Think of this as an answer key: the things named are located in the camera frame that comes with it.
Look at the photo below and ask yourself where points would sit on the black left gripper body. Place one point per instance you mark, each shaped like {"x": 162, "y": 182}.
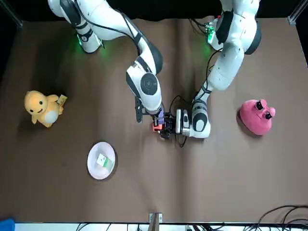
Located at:
{"x": 172, "y": 125}

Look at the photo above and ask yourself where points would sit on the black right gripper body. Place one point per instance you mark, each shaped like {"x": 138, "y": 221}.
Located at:
{"x": 156, "y": 113}

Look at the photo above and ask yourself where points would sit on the purple foam square block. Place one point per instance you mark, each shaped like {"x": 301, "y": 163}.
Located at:
{"x": 160, "y": 118}

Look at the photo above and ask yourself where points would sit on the orange foam square block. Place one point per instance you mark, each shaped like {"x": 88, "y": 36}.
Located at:
{"x": 156, "y": 128}

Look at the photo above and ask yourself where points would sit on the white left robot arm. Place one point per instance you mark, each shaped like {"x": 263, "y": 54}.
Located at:
{"x": 228, "y": 67}

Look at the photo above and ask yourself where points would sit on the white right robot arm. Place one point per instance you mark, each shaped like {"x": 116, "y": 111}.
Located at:
{"x": 106, "y": 21}

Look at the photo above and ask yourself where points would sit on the pale pink plate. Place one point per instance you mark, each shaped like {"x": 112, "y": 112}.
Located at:
{"x": 96, "y": 170}

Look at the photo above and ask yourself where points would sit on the pink plush toy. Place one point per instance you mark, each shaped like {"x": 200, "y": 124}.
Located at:
{"x": 256, "y": 118}

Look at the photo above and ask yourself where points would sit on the orange plush toy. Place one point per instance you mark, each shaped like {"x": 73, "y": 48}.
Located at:
{"x": 43, "y": 110}

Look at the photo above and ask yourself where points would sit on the blue plastic tray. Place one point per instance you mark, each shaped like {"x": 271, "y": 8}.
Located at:
{"x": 6, "y": 225}

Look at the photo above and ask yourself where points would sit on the aluminium frame post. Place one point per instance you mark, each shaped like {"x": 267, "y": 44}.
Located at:
{"x": 294, "y": 18}
{"x": 155, "y": 221}
{"x": 14, "y": 16}

